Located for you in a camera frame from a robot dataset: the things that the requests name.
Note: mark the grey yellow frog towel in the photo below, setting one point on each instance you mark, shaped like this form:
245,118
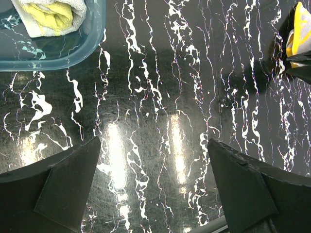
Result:
47,18

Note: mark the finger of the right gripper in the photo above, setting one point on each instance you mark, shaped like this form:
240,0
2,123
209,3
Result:
301,58
303,73

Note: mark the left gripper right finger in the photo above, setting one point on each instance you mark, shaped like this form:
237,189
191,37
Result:
257,197

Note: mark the grey orange towel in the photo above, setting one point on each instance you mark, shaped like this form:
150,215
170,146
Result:
299,39

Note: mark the blue transparent plastic container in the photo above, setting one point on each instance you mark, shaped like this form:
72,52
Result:
19,52

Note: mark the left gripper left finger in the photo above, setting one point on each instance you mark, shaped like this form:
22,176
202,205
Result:
49,196

